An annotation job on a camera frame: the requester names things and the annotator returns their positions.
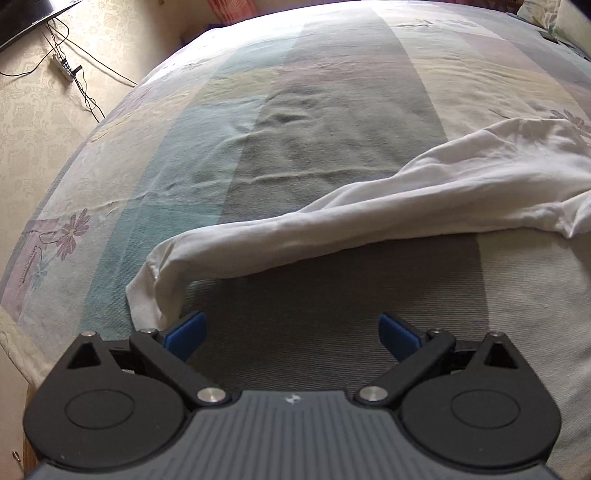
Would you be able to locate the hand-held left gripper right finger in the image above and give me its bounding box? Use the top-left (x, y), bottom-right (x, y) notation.
top-left (355, 313), bottom-right (530, 408)

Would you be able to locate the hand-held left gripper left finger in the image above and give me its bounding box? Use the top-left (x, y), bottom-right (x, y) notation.
top-left (67, 310), bottom-right (230, 408)

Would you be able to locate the white printed sweatshirt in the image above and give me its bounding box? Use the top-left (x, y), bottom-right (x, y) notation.
top-left (126, 117), bottom-right (591, 329)

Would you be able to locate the bed with checked sheet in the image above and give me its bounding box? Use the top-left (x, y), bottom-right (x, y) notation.
top-left (0, 0), bottom-right (591, 416)

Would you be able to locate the white power strip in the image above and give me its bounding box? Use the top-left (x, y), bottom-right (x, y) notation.
top-left (50, 54), bottom-right (84, 83)

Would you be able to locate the pink striped curtain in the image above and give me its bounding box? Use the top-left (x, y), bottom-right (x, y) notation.
top-left (207, 0), bottom-right (259, 29)

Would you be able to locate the black television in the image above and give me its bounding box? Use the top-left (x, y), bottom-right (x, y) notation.
top-left (0, 0), bottom-right (83, 52)

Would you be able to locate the large pale printed pillow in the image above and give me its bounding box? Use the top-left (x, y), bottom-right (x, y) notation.
top-left (517, 0), bottom-right (591, 47)

